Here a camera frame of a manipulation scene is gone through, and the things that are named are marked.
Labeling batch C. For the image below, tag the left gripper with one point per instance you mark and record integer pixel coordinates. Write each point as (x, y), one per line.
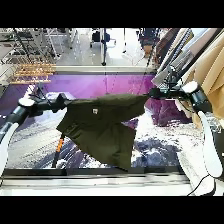
(60, 102)

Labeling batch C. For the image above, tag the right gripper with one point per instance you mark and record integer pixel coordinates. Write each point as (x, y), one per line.
(157, 93)

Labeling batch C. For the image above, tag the dark green T-shirt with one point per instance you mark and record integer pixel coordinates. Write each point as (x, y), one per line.
(100, 126)

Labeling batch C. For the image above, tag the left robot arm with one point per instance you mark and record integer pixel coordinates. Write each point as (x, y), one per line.
(20, 113)

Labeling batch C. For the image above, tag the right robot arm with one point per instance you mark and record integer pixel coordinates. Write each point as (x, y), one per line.
(201, 100)

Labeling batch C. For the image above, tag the heap of clothes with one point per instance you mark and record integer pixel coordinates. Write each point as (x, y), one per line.
(206, 63)

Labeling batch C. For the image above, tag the purple garment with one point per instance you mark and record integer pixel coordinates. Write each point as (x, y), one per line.
(166, 112)

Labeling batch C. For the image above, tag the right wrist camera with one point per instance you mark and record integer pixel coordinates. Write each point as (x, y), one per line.
(172, 77)

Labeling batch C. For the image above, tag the silver frame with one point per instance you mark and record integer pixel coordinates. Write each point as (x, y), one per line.
(100, 186)

